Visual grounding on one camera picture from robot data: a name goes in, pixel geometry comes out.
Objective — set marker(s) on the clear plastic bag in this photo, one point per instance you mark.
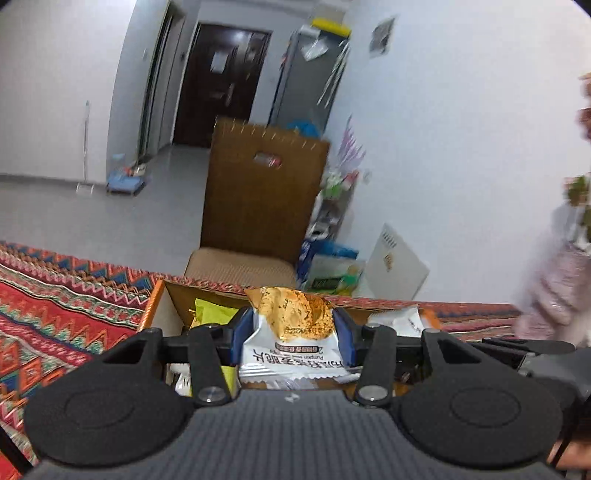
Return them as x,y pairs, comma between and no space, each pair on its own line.
315,50

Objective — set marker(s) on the patterned red tablecloth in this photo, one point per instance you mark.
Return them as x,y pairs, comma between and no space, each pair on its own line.
55,314

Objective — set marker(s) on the cluttered small shelf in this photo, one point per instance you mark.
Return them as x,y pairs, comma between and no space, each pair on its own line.
334,203

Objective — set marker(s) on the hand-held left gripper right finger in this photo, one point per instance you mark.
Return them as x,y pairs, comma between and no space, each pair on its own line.
345,339

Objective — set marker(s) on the blue low stool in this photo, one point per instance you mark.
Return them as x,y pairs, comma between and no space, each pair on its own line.
124,182

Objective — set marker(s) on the lime green snack packet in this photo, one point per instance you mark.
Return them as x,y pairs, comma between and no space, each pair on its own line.
214,314

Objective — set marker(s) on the blue plastic bag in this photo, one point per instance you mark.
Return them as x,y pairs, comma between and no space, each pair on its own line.
304,129

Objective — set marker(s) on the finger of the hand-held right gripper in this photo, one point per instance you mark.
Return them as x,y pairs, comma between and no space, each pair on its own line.
526,347

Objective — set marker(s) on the white snack packet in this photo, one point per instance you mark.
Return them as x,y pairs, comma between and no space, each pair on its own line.
182,381
397,321

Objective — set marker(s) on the wall poster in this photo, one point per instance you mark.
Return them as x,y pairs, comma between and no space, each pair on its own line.
382,37

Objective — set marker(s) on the grey side door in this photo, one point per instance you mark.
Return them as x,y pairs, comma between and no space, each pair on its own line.
159,83

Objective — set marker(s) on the dark brown entrance door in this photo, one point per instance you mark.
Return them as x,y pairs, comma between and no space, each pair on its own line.
203,106

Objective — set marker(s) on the grey refrigerator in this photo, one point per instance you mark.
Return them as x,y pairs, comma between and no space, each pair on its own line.
300,92

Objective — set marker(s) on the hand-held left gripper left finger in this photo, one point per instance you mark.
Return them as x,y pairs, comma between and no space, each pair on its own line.
242,337

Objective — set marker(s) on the blue white package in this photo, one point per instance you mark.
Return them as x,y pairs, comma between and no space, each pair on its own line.
330,253

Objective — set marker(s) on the white orange cracker packet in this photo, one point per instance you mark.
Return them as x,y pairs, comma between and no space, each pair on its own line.
295,341

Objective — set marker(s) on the green white carton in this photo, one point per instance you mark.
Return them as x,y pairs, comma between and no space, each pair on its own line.
334,277

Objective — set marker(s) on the red cardboard box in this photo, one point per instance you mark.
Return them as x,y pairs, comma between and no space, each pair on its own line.
258,207

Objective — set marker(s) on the white board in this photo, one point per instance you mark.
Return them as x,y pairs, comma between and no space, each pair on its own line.
397,263

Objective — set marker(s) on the purple wall decoration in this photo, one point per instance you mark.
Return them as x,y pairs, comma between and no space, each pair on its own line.
351,147

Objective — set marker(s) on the pink ceramic vase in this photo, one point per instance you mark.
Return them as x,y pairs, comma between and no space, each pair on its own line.
558,286

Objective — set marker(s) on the yellow box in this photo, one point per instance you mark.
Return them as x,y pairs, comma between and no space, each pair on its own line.
331,25

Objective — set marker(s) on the white umbrella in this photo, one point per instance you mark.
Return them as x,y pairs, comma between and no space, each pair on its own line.
333,74

